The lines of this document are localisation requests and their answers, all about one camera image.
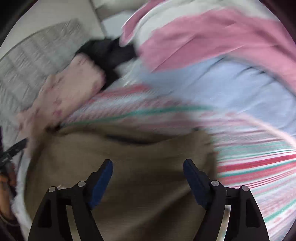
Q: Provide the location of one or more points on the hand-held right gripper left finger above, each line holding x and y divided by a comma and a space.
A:
101, 183

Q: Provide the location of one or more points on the black garment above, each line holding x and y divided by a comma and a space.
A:
108, 55

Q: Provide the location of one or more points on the pink floral garment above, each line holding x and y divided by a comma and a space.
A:
76, 81

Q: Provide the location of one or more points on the striped bed sheet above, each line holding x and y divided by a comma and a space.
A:
249, 166

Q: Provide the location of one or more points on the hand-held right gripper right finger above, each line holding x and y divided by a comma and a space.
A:
196, 183

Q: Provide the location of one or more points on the light blue cloth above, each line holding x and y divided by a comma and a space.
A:
219, 85

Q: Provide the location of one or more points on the pink and grey comforter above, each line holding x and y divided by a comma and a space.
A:
196, 39

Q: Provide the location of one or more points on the grey quilted cover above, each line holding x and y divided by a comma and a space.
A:
34, 60

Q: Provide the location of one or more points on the olive fleece jacket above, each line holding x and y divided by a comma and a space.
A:
143, 162

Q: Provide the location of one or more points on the person's left hand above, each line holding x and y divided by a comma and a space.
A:
5, 192

